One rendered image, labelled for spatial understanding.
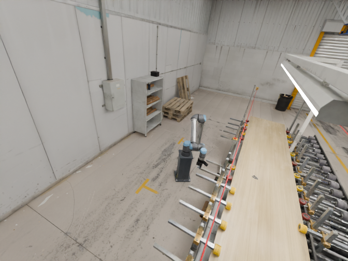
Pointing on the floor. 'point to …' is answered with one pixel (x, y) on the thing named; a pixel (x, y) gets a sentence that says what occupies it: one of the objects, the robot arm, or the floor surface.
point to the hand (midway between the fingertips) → (200, 169)
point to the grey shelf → (144, 126)
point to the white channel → (308, 61)
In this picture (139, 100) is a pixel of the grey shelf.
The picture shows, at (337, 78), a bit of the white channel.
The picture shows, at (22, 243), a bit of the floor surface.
